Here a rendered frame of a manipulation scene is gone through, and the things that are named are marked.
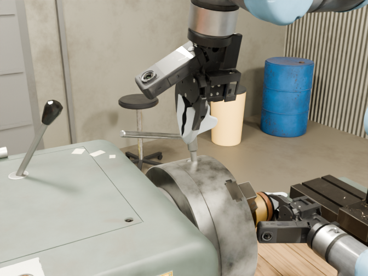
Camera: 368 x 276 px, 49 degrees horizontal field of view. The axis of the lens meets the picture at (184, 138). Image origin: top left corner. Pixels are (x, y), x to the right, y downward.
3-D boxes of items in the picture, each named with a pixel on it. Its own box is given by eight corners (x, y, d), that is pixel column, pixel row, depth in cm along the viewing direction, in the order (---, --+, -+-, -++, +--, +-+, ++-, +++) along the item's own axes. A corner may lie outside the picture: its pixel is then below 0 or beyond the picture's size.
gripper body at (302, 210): (300, 219, 102) (337, 246, 92) (273, 228, 98) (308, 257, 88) (304, 193, 99) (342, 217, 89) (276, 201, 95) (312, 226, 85)
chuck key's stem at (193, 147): (193, 171, 91) (188, 121, 89) (201, 171, 90) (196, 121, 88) (188, 173, 89) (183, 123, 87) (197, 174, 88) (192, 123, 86)
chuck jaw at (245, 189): (214, 228, 89) (233, 203, 80) (205, 208, 92) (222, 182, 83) (254, 215, 94) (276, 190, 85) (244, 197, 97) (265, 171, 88)
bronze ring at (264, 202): (248, 206, 91) (279, 197, 96) (224, 189, 99) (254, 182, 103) (245, 241, 95) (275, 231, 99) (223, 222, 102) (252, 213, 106)
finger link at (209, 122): (216, 147, 75) (225, 104, 69) (188, 153, 72) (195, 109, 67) (208, 138, 77) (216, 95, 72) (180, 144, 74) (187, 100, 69)
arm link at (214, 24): (206, 12, 57) (179, -5, 62) (201, 43, 59) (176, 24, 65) (249, 10, 60) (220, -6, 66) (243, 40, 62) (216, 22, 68)
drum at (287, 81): (316, 131, 454) (326, 61, 425) (284, 141, 427) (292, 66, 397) (281, 119, 495) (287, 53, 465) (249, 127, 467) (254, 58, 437)
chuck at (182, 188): (211, 339, 78) (198, 185, 72) (148, 269, 106) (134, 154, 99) (226, 332, 80) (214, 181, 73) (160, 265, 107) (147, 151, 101)
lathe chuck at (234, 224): (226, 332, 80) (214, 181, 73) (160, 265, 107) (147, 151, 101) (262, 315, 84) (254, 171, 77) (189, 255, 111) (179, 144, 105)
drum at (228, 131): (227, 132, 453) (229, 81, 432) (251, 142, 424) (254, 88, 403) (201, 138, 434) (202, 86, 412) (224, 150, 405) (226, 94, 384)
